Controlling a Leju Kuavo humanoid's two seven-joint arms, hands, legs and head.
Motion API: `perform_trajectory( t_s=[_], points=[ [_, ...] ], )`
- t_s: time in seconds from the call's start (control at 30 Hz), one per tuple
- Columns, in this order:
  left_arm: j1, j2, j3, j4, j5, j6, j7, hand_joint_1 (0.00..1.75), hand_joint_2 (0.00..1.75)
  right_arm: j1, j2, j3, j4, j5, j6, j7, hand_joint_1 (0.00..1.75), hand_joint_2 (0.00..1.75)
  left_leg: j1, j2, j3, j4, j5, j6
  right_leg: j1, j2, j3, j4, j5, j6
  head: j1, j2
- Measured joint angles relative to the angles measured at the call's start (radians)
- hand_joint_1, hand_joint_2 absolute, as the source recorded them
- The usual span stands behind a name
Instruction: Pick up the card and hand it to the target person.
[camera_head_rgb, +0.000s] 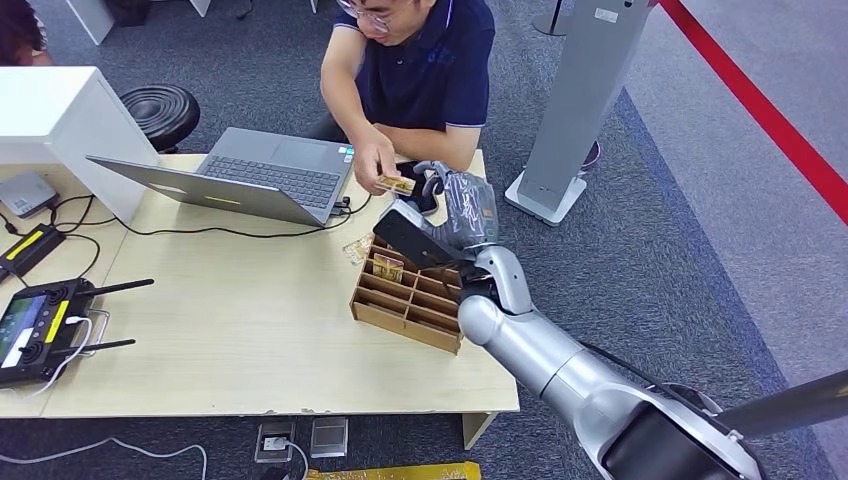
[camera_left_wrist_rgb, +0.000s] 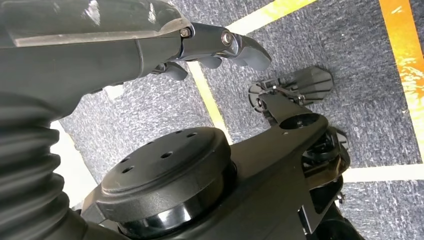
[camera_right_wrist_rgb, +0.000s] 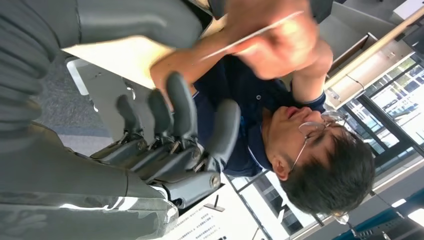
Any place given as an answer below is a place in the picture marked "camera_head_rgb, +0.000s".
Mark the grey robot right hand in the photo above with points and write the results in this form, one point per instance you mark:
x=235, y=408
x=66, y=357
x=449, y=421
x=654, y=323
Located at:
x=467, y=208

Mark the person's right hand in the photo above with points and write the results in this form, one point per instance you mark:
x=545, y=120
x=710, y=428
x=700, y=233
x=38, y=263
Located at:
x=374, y=162

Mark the gold card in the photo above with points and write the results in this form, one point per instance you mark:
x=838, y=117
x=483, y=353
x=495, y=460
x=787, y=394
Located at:
x=396, y=184

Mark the brown cardboard compartment box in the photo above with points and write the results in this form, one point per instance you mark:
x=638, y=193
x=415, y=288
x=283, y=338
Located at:
x=407, y=305

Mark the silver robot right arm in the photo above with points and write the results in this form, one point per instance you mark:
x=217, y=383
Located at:
x=550, y=358

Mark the person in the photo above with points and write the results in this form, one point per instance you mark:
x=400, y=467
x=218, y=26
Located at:
x=417, y=66
x=20, y=30

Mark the black smartphone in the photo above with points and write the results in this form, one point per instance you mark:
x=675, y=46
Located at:
x=414, y=182

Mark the wrapped gold cards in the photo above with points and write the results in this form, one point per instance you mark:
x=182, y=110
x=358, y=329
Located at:
x=358, y=249

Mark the gold cards in box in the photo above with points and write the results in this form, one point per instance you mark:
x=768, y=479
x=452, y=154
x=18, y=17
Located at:
x=388, y=268

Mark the grey laptop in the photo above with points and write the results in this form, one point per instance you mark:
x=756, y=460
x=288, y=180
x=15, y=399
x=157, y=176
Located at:
x=265, y=179

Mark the grey kiosk stand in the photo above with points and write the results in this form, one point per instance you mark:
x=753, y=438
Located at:
x=583, y=106

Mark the black stanchion base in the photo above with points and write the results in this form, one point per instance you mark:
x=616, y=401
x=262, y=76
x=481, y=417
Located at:
x=548, y=23

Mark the black round stool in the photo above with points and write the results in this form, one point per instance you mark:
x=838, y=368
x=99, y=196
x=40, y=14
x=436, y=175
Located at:
x=160, y=114

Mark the grey floor socket cover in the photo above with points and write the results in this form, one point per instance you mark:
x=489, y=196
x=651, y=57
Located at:
x=329, y=437

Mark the yellow flat strip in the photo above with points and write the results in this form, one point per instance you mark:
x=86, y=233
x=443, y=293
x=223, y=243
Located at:
x=397, y=473

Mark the floor power socket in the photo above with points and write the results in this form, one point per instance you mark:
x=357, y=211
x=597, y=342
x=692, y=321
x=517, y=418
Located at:
x=274, y=442

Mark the red barrier belt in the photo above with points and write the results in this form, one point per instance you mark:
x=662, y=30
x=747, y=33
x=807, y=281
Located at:
x=768, y=116

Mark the white cabinet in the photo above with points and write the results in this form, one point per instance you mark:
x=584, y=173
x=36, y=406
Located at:
x=60, y=126

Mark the small grey box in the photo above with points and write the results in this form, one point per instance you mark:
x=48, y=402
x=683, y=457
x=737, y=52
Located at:
x=25, y=194

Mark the black device with yellow stripe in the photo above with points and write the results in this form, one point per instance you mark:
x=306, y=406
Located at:
x=28, y=249

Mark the black remote controller with antennas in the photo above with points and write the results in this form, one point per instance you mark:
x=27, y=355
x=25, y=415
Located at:
x=40, y=328

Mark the dark grey pole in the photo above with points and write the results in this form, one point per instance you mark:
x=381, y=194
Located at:
x=788, y=401

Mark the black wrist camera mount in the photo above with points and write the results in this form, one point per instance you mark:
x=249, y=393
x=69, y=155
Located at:
x=414, y=240

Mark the white table frame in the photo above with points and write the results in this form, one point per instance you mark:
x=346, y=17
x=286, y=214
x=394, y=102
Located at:
x=99, y=16

